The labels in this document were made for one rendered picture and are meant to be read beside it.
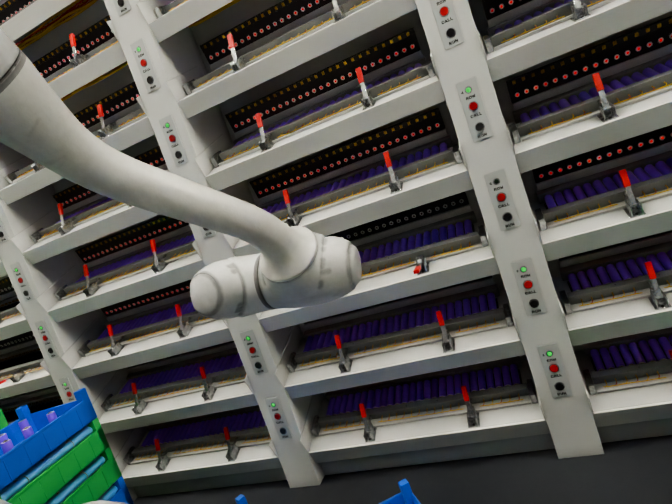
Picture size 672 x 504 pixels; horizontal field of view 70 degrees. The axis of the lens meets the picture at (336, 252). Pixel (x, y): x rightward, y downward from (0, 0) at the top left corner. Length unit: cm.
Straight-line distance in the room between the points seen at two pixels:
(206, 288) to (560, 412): 81
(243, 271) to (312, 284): 13
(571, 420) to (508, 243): 42
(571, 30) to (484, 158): 27
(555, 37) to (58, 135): 86
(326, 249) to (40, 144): 40
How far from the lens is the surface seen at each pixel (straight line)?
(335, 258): 74
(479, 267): 108
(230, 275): 80
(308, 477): 143
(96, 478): 135
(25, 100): 62
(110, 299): 154
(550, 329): 112
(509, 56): 106
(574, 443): 124
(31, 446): 123
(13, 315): 192
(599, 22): 108
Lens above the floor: 71
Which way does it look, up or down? 6 degrees down
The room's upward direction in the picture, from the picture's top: 19 degrees counter-clockwise
